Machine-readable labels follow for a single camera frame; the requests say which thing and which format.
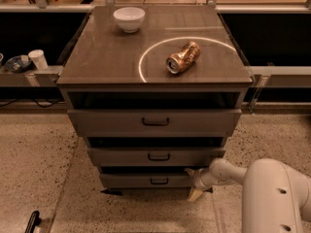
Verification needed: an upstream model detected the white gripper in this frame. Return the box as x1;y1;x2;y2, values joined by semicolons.
185;168;214;202

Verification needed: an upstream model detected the black cable on floor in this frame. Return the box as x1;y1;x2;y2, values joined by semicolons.
0;98;64;109

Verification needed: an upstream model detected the dark blue bowl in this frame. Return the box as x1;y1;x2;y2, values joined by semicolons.
5;55;32;73

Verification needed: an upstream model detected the black object on floor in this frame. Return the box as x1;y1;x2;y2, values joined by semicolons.
24;211;41;233

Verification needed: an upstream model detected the white paper cup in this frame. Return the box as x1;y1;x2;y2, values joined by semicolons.
28;50;48;70

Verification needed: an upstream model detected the crushed golden soda can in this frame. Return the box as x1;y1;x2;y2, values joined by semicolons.
166;42;200;75

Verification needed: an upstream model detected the grey drawer cabinet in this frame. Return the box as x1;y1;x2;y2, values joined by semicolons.
56;5;254;196

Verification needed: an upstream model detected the white ceramic bowl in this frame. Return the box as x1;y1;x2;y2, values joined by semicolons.
114;7;145;33

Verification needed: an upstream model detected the grey drawer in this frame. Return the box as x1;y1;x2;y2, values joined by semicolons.
68;109;241;137
87;148;225;167
100;173;192;189

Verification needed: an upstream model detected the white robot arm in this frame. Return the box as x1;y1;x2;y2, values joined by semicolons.
186;158;311;233

